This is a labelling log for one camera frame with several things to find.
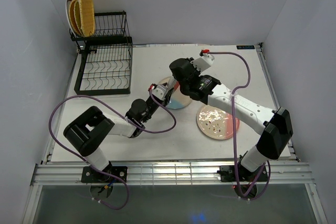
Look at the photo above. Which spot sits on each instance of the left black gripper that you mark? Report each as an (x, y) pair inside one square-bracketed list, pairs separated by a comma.
[(165, 102)]

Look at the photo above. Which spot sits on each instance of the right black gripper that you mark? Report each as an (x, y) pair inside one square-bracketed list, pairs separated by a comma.
[(196, 69)]

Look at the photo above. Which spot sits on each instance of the cream blue plate with sprig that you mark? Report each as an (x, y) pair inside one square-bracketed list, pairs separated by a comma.
[(176, 100)]

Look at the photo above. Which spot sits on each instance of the square orange woven plate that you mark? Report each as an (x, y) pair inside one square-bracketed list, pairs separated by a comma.
[(87, 18)]

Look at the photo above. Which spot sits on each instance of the round orange woven plate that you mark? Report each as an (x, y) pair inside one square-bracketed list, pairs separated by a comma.
[(71, 17)]

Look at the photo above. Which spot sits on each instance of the white plate green maroon rim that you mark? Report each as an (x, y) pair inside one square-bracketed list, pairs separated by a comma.
[(67, 14)]

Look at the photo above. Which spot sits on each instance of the round yellow green woven plate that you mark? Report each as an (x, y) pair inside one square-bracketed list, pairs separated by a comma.
[(77, 17)]

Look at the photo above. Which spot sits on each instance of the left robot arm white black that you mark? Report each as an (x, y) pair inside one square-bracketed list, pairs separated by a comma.
[(88, 130)]

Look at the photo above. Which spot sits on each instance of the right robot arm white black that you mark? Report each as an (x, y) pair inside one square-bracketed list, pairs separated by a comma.
[(273, 126)]

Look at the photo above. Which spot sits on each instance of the cream pink plate with sprig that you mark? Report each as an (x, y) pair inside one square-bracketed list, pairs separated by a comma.
[(215, 123)]

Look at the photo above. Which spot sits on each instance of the blue label sticker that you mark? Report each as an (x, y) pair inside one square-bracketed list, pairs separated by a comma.
[(245, 47)]

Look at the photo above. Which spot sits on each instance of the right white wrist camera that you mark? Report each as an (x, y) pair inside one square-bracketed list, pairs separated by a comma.
[(204, 62)]

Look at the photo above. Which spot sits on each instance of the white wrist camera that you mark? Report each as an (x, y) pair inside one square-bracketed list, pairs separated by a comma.
[(158, 90), (204, 62)]

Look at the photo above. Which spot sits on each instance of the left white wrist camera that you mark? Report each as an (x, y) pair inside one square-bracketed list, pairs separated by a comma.
[(158, 90)]

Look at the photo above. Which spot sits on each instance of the black wire dish rack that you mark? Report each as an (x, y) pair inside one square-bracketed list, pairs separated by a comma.
[(105, 57)]

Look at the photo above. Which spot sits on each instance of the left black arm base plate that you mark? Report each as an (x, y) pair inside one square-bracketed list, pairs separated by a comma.
[(112, 174)]

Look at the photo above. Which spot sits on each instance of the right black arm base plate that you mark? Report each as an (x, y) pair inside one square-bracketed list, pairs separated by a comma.
[(227, 174)]

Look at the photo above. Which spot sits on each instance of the aluminium front rail frame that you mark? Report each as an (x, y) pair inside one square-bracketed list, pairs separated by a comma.
[(170, 173)]

